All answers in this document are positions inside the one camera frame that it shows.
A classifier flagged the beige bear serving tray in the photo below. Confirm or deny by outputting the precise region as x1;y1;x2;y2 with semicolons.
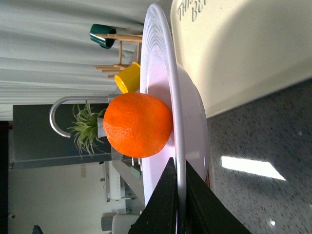
170;0;312;117

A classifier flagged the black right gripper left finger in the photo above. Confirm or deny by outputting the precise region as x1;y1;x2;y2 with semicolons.
128;158;177;234

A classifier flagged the orange mandarin fruit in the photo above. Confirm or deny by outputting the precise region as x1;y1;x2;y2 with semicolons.
103;93;173;158

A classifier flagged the wooden dish rack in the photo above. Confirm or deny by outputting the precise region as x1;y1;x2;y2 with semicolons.
93;34;142;78

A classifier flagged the yellow mug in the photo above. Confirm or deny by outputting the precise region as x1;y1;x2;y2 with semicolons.
115;62;140;94

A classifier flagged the dark green mug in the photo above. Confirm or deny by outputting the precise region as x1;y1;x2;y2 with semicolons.
89;24;117;49

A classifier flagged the silver curved faucet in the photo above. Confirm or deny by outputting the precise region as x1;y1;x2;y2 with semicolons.
49;96;115;138

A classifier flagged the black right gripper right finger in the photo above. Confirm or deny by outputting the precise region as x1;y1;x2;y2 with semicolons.
186;162;250;234

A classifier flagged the potted green plant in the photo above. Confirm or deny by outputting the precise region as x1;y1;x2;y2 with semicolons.
67;101;111;158

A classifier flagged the white round plate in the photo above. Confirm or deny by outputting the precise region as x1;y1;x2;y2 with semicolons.
140;3;209;234

